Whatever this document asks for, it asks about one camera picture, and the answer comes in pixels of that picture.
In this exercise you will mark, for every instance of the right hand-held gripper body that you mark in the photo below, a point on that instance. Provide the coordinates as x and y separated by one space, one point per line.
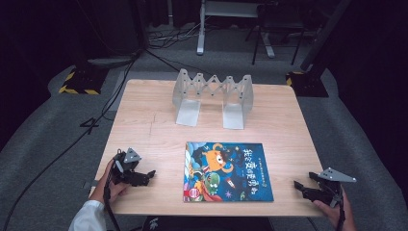
332 184

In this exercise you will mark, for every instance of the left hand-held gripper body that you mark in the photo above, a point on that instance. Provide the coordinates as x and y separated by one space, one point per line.
123 166

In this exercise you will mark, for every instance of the person's left hand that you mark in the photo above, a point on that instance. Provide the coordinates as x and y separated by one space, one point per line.
104 189

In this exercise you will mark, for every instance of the person's right hand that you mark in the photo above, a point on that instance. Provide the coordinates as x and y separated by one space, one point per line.
343 215

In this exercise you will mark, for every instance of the colourful cartoon picture book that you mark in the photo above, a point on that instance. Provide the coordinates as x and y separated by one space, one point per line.
227 171

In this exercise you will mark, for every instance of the black stand base striped tape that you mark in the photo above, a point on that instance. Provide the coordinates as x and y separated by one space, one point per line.
308 85
83 82

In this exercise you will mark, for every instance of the translucent expandable book stand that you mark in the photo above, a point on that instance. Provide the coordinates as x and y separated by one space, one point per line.
211 96

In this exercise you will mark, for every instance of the black chair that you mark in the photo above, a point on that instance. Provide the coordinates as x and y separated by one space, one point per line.
279 22

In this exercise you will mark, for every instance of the white metal desk frame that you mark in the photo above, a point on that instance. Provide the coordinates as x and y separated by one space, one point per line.
224 9

